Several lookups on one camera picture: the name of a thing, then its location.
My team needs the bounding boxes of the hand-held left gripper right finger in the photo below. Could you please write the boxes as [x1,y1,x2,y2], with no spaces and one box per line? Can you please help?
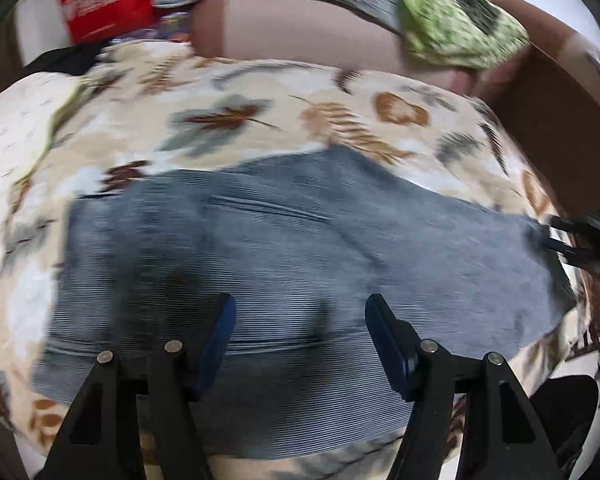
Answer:
[364,293,566,480]

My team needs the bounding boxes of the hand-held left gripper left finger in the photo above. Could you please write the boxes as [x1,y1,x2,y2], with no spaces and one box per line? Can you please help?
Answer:
[32,292,238,480]

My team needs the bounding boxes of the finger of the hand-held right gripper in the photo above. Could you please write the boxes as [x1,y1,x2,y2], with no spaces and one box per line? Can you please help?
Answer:
[546,213,583,233]
[544,238,583,261]

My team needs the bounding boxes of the grey-blue denim pants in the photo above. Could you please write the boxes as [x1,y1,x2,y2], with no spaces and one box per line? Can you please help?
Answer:
[32,147,578,461]

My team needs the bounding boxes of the black object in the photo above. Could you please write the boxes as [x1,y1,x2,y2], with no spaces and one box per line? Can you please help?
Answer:
[529,375,600,480]

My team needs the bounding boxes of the green patterned cloth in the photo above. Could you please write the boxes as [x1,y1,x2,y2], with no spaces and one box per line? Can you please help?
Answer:
[379,0,531,69]

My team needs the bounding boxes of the leaf printed beige blanket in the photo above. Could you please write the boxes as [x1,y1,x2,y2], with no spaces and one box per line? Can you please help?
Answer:
[0,40,600,480]

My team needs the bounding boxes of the red bag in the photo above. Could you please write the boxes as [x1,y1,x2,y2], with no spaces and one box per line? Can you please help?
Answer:
[55,0,170,46]

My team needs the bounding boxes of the brown upholstered bed frame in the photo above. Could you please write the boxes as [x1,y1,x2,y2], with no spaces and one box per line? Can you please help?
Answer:
[189,0,600,228]

